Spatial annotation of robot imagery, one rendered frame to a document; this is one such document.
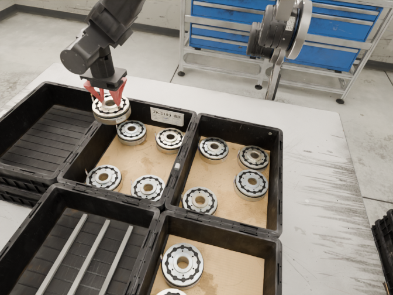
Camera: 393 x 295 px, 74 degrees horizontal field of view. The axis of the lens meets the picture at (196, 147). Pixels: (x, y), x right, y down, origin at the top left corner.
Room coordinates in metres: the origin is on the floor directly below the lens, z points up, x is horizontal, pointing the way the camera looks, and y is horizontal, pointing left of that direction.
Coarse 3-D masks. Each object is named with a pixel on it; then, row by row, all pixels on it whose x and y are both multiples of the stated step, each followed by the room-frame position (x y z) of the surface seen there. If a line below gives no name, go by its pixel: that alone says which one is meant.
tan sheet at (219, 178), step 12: (228, 144) 0.68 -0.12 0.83; (228, 156) 0.62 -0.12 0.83; (192, 168) 0.55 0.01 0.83; (204, 168) 0.56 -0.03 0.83; (216, 168) 0.56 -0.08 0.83; (228, 168) 0.57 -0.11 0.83; (240, 168) 0.57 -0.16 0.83; (192, 180) 0.50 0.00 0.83; (204, 180) 0.50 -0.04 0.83; (216, 180) 0.51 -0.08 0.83; (228, 180) 0.51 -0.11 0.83; (216, 192) 0.46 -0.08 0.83; (228, 192) 0.47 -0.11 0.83; (180, 204) 0.41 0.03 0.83; (228, 204) 0.42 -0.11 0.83; (240, 204) 0.43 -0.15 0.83; (252, 204) 0.43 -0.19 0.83; (264, 204) 0.44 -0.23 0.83; (216, 216) 0.38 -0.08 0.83; (228, 216) 0.39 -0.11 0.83; (240, 216) 0.39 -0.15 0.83; (252, 216) 0.39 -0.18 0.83; (264, 216) 0.40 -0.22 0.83
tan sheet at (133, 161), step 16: (160, 128) 0.73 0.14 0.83; (112, 144) 0.62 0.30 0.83; (144, 144) 0.64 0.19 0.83; (112, 160) 0.55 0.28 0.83; (128, 160) 0.55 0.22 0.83; (144, 160) 0.56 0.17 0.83; (160, 160) 0.57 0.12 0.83; (128, 176) 0.49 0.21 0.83; (160, 176) 0.50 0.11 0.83; (128, 192) 0.43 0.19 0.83
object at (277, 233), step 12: (228, 120) 0.70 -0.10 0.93; (192, 132) 0.62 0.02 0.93; (180, 168) 0.47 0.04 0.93; (168, 192) 0.38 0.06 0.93; (168, 204) 0.35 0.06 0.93; (204, 216) 0.32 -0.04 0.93; (276, 216) 0.35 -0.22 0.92; (252, 228) 0.30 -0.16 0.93; (264, 228) 0.31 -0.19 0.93; (276, 228) 0.31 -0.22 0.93
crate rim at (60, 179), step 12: (168, 108) 0.73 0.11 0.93; (180, 108) 0.73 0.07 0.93; (192, 120) 0.68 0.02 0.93; (96, 132) 0.58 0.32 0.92; (84, 144) 0.52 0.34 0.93; (180, 156) 0.51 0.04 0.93; (60, 180) 0.38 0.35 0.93; (168, 180) 0.42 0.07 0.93; (108, 192) 0.36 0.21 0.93; (156, 204) 0.34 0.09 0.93
